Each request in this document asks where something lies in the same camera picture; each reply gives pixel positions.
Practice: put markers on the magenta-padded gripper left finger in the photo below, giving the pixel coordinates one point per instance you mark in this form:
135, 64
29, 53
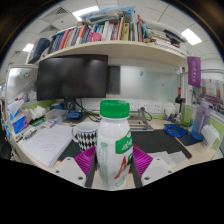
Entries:
83, 161

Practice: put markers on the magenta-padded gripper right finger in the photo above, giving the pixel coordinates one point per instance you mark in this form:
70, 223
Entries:
141, 161

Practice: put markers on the white green-capped drink bottle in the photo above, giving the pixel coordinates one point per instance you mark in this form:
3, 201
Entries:
111, 150

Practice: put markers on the translucent purple water bottle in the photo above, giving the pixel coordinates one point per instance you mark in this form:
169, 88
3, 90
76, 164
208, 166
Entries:
200, 121

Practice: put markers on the flat round red coaster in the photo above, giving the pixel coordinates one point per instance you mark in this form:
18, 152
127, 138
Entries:
135, 146

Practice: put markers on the black red-edged desk mat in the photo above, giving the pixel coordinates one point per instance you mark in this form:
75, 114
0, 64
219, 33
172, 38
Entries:
156, 141

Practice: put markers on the black white diamond-pattern mug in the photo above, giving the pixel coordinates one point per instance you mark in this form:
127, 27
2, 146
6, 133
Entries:
85, 136

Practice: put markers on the grey metal laptop stand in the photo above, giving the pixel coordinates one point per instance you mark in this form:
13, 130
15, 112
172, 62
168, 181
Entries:
140, 123

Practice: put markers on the open white notebook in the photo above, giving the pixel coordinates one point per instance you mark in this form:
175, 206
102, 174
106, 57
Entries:
46, 145

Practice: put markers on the small blue electronic device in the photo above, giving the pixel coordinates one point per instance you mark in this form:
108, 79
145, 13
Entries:
74, 115

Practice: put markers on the clear plastic box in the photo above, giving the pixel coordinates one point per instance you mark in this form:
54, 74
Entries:
56, 115

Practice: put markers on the white round jar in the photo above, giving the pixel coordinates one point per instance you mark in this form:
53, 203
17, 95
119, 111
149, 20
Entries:
170, 110

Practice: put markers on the translucent green cup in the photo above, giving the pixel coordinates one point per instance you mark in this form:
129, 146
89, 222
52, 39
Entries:
186, 115

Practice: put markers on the white crumpled cloth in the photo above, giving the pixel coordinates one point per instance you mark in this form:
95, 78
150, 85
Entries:
35, 114

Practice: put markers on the dark wine bottle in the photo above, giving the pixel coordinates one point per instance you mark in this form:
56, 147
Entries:
178, 98

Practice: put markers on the white tissue pack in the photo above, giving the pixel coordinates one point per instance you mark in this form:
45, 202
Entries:
210, 135

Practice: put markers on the blue tissue box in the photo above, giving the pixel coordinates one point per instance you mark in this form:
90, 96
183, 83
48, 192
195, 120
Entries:
19, 125

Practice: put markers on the black computer monitor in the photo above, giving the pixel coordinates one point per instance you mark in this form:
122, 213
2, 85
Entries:
71, 76

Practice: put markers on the purple hanging pennant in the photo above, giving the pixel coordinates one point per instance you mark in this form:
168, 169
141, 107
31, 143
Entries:
194, 71

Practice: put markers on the beige shelf with books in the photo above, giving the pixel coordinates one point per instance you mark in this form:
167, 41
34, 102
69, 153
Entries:
116, 48

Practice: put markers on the ceiling light panels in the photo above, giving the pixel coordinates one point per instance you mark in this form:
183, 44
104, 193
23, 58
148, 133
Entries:
191, 36

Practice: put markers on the white wall power sockets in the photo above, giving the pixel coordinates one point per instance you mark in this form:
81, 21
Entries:
146, 106

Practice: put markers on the colourful wall poster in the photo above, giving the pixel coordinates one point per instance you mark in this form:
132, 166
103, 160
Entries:
211, 98

